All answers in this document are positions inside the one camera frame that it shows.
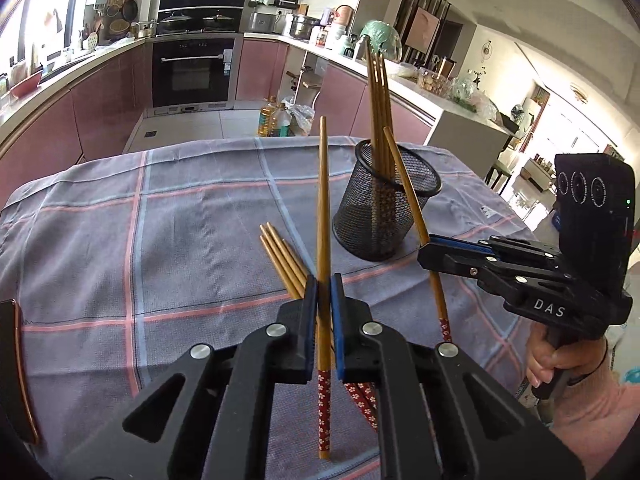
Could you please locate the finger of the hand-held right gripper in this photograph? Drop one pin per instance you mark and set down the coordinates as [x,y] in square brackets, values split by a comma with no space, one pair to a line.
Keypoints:
[450,257]
[460,241]

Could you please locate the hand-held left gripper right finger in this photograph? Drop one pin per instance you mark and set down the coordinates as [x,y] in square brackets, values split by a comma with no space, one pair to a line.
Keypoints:
[338,330]

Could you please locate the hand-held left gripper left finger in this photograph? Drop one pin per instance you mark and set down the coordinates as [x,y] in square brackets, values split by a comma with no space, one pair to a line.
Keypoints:
[311,330]

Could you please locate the red-ended wooden chopstick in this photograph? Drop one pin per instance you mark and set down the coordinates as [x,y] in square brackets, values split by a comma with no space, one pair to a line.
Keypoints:
[295,255]
[280,272]
[323,210]
[282,245]
[387,110]
[405,185]
[277,255]
[376,110]
[370,110]

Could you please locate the black mesh pen holder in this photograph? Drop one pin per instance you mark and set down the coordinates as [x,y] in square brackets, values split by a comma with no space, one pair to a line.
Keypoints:
[360,230]

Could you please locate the person's right forearm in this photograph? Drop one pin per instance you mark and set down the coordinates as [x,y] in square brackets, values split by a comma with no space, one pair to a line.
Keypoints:
[600,410]

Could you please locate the person's right hand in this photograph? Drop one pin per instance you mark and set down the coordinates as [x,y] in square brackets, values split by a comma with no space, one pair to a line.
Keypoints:
[572,360]

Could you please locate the green plastic bag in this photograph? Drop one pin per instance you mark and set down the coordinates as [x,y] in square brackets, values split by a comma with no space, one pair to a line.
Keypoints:
[470,95]

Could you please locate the clear food container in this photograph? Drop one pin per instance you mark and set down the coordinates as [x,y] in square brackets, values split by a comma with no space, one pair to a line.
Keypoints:
[432,82]

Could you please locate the grey-blue checked tablecloth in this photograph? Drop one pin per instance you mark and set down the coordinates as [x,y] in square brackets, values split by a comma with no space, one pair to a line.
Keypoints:
[175,240]

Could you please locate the copper tumbler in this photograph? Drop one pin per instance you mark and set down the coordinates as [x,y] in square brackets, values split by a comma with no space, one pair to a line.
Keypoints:
[446,67]

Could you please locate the white bowl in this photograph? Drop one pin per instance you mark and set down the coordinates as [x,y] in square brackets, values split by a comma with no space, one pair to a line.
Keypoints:
[407,70]

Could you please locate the pink kitchen base cabinet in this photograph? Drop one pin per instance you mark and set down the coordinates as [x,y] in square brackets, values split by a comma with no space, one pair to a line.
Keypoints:
[340,95]
[75,120]

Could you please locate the white plastic bag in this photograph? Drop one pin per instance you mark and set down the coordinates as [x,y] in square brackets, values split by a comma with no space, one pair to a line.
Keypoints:
[302,119]

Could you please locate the yellow cooking oil bottle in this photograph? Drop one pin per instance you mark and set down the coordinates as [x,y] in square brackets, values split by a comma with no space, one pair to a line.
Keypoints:
[266,120]

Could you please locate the pink kettle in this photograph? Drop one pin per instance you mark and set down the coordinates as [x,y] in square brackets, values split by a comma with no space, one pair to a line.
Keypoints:
[345,15]

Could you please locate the stainless steel steamer pot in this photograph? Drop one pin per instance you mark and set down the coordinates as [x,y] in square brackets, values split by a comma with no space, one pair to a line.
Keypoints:
[304,26]

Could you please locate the black built-in oven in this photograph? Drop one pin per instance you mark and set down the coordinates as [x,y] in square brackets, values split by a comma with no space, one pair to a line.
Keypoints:
[192,75]

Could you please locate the black smartphone copper edge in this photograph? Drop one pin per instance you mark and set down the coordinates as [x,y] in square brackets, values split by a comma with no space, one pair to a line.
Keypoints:
[12,370]

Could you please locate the black pot with lid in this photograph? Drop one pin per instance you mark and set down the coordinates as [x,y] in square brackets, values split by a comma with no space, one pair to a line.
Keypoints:
[218,20]

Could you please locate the black wok with lid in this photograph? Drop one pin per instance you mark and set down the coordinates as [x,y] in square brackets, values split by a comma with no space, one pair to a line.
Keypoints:
[176,21]

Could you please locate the small steel pot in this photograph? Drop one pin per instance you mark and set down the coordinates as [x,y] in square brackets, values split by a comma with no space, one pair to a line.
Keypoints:
[144,29]

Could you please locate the black range hood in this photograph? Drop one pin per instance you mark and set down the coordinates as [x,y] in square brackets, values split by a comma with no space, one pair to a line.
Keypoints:
[202,2]

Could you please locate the woven basket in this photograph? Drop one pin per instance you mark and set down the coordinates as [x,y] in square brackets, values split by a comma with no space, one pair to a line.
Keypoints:
[119,28]

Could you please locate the black frying pan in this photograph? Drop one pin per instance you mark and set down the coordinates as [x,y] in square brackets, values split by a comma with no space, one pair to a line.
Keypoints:
[130,10]

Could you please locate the pink bowl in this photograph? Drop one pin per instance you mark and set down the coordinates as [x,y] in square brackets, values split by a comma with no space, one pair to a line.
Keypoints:
[26,86]

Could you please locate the beige hanging cloth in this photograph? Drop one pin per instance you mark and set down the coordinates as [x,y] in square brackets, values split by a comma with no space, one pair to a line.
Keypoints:
[51,22]

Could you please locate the sunburst wall clock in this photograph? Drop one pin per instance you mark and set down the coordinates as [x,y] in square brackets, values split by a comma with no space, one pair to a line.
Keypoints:
[486,51]

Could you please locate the pink wall picture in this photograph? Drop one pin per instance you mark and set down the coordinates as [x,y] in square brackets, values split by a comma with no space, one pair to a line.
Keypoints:
[422,30]

